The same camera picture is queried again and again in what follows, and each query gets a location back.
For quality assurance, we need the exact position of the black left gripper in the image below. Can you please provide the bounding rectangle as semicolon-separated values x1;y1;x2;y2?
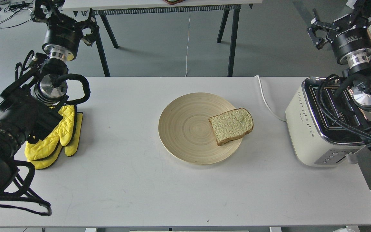
33;0;99;62

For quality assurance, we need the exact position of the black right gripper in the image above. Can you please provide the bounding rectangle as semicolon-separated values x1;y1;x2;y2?
307;0;371;63

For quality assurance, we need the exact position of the slice of bread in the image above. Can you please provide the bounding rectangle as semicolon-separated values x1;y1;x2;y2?
208;108;254;146

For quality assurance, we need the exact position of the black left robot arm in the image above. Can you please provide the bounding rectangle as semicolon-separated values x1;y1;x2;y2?
0;0;99;216

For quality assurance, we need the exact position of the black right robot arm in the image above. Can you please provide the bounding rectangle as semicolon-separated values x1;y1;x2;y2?
302;0;371;152

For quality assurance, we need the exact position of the cream white toaster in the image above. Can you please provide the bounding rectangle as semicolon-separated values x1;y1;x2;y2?
285;77;365;167

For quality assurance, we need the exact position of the background table with black legs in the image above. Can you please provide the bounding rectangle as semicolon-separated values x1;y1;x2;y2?
62;0;262;77

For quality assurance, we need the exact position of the yellow oven mitt upper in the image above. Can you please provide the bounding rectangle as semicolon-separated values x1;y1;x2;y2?
24;105;77;161

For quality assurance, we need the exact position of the yellow oven mitt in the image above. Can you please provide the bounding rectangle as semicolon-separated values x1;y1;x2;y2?
24;111;84;170
24;105;77;161

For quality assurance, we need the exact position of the yellow oven mitt lower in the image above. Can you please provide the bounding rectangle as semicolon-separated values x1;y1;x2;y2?
24;111;84;170

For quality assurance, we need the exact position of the round bamboo plate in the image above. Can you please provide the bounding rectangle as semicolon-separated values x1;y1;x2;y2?
158;92;243;165

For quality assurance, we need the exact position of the white toaster power cord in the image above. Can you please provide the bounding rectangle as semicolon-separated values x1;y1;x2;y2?
255;75;287;122

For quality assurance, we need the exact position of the thin white hanging cable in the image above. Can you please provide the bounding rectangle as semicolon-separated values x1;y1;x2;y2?
185;11;191;77

